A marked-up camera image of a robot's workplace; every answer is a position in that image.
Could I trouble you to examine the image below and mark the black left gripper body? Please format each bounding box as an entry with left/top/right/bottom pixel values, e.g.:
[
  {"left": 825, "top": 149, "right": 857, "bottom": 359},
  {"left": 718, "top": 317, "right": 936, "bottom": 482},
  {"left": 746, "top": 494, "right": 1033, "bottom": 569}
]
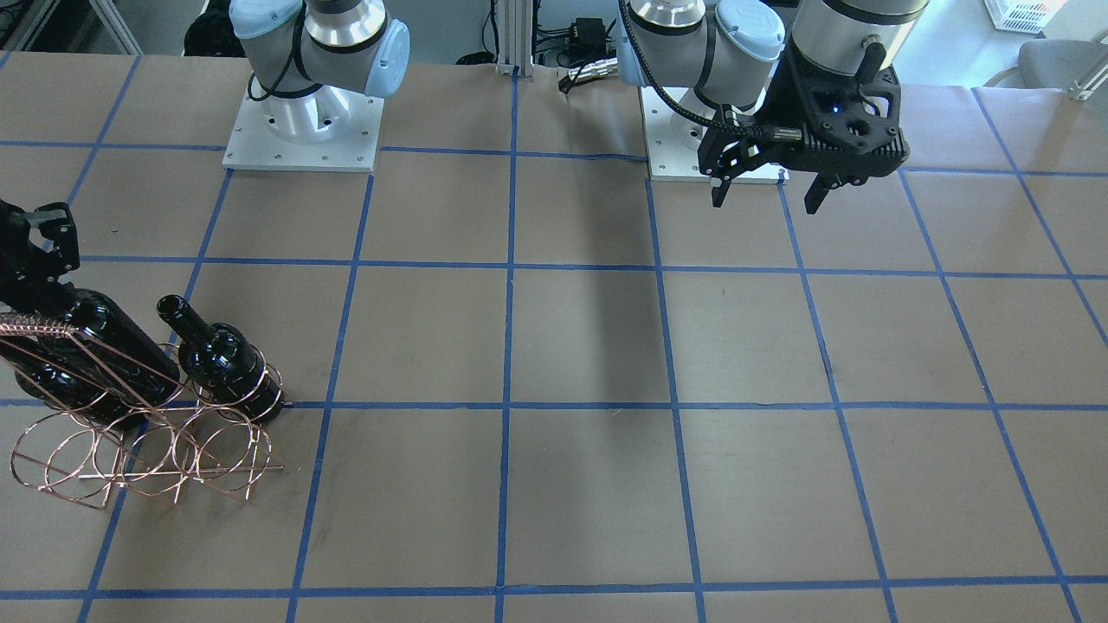
[{"left": 755, "top": 53, "right": 910, "bottom": 178}]

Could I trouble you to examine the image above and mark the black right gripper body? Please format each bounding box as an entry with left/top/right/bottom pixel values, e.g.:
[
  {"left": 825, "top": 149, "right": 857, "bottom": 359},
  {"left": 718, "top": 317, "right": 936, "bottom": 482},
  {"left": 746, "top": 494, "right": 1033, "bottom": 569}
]
[{"left": 1, "top": 200, "right": 80, "bottom": 317}]

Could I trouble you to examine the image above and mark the dark glass wine bottle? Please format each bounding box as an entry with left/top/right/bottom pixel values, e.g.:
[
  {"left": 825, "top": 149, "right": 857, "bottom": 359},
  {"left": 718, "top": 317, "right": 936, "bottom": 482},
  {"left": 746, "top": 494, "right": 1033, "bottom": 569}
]
[{"left": 31, "top": 283, "right": 179, "bottom": 407}]

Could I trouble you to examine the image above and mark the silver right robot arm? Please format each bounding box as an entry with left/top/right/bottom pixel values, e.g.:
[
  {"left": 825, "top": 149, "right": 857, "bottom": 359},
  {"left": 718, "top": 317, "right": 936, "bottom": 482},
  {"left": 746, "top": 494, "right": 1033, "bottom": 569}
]
[{"left": 3, "top": 1, "right": 411, "bottom": 316}]

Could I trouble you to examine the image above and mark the wine bottle in basket far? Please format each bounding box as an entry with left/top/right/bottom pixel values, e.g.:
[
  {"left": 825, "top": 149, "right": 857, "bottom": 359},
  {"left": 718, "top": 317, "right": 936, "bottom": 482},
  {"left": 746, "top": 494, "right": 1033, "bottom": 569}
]
[{"left": 1, "top": 337, "right": 145, "bottom": 431}]

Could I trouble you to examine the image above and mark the wine bottle in basket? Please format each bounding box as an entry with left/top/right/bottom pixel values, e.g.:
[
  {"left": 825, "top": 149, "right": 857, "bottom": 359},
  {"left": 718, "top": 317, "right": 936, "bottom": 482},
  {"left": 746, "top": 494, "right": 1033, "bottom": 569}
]
[
  {"left": 1, "top": 337, "right": 145, "bottom": 431},
  {"left": 156, "top": 294, "right": 284, "bottom": 426}
]

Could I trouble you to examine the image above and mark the wine bottle in basket near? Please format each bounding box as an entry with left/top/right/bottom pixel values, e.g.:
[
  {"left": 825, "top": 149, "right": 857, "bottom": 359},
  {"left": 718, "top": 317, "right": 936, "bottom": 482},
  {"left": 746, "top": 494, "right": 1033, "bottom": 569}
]
[{"left": 156, "top": 294, "right": 284, "bottom": 426}]

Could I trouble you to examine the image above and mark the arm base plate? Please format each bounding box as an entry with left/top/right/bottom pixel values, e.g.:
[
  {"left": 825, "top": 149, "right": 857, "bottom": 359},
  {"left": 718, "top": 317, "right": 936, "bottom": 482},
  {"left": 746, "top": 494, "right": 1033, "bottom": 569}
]
[
  {"left": 222, "top": 86, "right": 384, "bottom": 174},
  {"left": 640, "top": 86, "right": 790, "bottom": 184}
]

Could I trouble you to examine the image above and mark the copper wire wine basket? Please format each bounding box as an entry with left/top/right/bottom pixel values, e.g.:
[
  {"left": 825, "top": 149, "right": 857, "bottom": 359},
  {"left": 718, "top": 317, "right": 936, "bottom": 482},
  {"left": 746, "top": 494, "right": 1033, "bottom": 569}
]
[{"left": 3, "top": 312, "right": 285, "bottom": 510}]

